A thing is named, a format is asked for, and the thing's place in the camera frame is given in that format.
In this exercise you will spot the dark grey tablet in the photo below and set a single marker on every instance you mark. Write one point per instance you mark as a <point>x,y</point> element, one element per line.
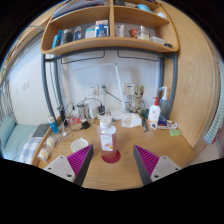
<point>41,130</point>

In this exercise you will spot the black power adapter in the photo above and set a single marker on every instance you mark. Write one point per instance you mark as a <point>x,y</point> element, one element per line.
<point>85,125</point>

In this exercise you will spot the flat round red coaster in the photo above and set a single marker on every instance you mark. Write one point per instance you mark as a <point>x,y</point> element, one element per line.
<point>115,159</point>

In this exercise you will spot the white lotion bottle red pump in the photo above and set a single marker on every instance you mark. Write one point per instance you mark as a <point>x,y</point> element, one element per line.
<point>154,113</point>

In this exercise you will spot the black upright power strip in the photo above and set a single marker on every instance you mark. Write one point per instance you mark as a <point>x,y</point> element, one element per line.
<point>61,114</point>

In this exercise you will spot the wooden shelf unit with items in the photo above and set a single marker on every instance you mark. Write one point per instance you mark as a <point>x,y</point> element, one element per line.
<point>110,33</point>

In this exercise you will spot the small green sponge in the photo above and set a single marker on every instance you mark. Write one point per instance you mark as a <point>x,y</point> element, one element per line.
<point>175,132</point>

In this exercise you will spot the white charger block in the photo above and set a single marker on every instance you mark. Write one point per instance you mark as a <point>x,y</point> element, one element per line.
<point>94,111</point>

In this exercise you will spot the steel tumbler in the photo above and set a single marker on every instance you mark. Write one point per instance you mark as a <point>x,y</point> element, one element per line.
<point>82,112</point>

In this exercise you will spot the bed with checked bedding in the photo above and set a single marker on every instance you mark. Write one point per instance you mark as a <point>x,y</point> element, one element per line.
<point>18,141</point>

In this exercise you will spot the clear spray bottle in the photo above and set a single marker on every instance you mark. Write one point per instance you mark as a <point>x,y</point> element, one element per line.
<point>164,105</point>

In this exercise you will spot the white plastic cup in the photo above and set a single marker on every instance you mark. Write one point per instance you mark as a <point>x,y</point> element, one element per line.
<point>79,145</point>

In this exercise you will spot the wrapped round bun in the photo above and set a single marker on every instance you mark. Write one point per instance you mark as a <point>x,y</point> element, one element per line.
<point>50,142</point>
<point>44,155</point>

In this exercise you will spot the clear bottle with red drink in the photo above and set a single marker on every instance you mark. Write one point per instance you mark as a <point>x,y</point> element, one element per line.
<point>107,141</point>

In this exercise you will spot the blue tube bottle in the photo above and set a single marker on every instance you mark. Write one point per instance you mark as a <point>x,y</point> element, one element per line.
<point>53,126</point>

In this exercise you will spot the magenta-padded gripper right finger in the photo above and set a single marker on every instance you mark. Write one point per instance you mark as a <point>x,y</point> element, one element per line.
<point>153,165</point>

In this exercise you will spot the brown tree figurine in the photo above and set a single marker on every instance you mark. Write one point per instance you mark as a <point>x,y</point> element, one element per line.
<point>137,100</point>

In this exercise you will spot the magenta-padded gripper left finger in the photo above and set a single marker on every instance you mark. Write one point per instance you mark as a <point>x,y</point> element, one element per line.
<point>71,165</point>

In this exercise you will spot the white wall outlet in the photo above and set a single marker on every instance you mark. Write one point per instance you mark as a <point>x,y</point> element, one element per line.
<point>93,90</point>
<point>129,89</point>
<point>106,88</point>

